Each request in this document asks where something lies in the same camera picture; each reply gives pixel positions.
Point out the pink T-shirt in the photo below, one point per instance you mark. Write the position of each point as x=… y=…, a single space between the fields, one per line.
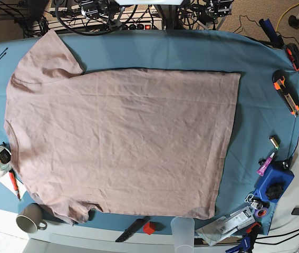
x=132 y=141

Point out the power strip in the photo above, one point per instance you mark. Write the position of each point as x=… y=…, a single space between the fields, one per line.
x=139 y=26

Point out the red cube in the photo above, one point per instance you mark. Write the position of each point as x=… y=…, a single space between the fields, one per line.
x=149 y=228

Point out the translucent plastic cup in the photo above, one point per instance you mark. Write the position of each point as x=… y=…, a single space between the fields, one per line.
x=183 y=233

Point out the purple glue tube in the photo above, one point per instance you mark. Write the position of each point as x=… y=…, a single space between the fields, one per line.
x=265 y=164

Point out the packaging card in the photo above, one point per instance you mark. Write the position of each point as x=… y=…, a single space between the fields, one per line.
x=224 y=227

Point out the blue table cloth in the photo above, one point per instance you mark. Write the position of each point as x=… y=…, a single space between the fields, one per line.
x=260 y=111

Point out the small battery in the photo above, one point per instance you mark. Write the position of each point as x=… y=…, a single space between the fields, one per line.
x=274 y=142

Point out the metal keyring clips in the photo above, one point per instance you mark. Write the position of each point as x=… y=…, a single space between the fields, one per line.
x=255 y=203

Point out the blue box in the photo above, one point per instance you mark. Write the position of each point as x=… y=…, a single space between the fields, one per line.
x=278 y=172

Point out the black knob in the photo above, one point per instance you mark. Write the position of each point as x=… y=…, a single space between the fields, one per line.
x=274 y=192

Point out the purple tape roll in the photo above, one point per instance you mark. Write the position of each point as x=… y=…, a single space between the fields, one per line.
x=259 y=213

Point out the orange black utility knife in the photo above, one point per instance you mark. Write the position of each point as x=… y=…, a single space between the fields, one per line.
x=283 y=91

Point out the red pen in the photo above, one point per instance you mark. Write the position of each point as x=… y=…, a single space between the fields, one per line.
x=14 y=183

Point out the grey ceramic mug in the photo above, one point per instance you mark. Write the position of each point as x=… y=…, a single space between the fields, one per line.
x=30 y=220

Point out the white paper note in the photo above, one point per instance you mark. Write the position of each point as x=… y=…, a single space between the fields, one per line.
x=5 y=181

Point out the orange black tool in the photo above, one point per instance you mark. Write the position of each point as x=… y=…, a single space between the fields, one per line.
x=292 y=52

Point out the blue handled clamp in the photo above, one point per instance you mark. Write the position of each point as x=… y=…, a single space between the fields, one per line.
x=275 y=40

